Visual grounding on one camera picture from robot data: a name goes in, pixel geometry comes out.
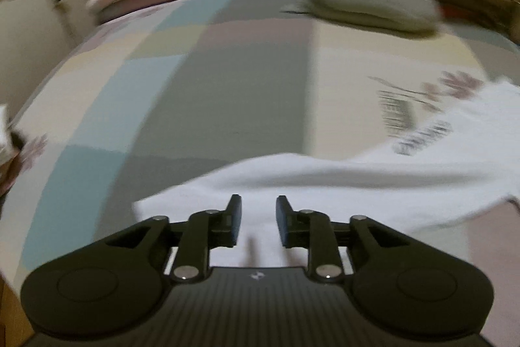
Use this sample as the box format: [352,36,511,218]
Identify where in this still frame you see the white printed t-shirt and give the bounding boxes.
[134,81,520,270]

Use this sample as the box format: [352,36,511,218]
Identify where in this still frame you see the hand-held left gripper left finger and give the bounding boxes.
[106,194,244,283]

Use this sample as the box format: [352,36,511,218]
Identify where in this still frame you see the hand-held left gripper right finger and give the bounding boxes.
[276,194,411,283]

